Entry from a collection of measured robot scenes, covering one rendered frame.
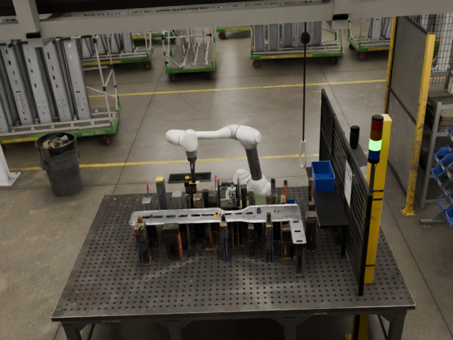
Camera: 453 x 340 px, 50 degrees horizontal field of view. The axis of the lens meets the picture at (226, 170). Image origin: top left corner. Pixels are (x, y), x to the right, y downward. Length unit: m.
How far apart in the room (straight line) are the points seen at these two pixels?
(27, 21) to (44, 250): 5.52
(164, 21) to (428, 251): 5.18
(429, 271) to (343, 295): 1.58
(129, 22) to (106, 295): 3.68
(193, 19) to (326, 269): 3.71
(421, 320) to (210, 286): 1.88
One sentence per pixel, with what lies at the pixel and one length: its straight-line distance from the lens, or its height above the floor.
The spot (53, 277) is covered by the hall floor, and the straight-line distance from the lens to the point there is 5.27.
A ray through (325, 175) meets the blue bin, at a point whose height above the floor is 1.03.
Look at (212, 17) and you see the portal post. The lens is 0.16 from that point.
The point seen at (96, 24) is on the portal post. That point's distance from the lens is 0.17.
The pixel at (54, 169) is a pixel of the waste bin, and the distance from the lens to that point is 6.34.
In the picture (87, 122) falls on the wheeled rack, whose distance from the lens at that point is 7.87.
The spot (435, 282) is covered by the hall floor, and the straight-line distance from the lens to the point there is 4.97.
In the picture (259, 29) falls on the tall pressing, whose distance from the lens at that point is 10.43.
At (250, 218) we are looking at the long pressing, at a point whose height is 1.00.
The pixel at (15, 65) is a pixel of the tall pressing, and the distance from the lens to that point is 7.91.
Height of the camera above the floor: 3.24
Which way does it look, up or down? 30 degrees down
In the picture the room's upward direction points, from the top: 4 degrees counter-clockwise
